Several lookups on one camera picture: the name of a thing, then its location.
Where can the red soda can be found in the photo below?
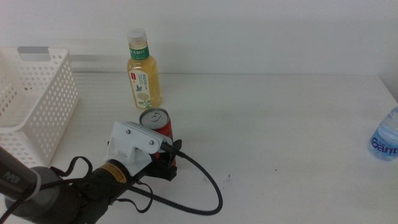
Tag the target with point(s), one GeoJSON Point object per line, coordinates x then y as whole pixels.
{"type": "Point", "coordinates": [155, 119]}

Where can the grey wall rail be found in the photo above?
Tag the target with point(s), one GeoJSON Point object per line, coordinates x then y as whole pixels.
{"type": "Point", "coordinates": [99, 58]}

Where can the clear water bottle blue label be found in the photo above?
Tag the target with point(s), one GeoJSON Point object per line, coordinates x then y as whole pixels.
{"type": "Point", "coordinates": [385, 140]}

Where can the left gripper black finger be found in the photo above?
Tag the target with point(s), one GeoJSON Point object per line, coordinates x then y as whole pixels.
{"type": "Point", "coordinates": [177, 144]}

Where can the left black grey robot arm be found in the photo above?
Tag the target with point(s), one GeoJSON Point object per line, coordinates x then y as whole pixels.
{"type": "Point", "coordinates": [18, 182]}

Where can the yellow tea bottle green label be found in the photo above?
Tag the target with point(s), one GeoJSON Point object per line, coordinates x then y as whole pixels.
{"type": "Point", "coordinates": [144, 77]}

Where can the white perforated plastic basket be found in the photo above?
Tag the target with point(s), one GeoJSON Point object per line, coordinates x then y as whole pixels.
{"type": "Point", "coordinates": [56, 93]}

